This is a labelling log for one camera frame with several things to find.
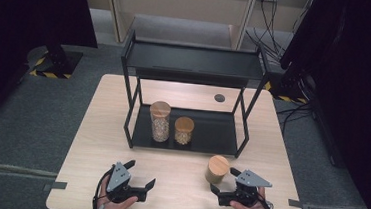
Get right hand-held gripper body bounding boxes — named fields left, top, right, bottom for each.
left=217, top=166, right=275, bottom=209

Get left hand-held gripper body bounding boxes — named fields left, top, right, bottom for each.
left=105, top=160, right=151, bottom=207

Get short glass jar wooden lid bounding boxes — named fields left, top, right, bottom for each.
left=172, top=115, right=197, bottom=147
left=203, top=153, right=232, bottom=186

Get tall glass jar wooden lid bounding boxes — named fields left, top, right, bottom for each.
left=146, top=100, right=173, bottom=144

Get black metal two-tier shelf rack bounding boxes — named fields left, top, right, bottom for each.
left=113, top=28, right=274, bottom=161

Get grey tape strip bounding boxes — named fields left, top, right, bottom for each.
left=287, top=198, right=304, bottom=209
left=41, top=180, right=68, bottom=193

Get stand base with striped tape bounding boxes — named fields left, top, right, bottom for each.
left=24, top=42, right=85, bottom=81
left=262, top=66, right=312, bottom=105

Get dark curtain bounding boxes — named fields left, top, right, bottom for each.
left=268, top=0, right=371, bottom=209
left=0, top=0, right=101, bottom=139

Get beige desk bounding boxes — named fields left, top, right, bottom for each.
left=75, top=0, right=315, bottom=58

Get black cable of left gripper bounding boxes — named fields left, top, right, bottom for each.
left=91, top=163, right=118, bottom=209

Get black floor cables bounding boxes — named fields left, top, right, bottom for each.
left=274, top=97, right=316, bottom=136

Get bundle of black cables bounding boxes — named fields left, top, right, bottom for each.
left=242, top=0, right=313, bottom=66

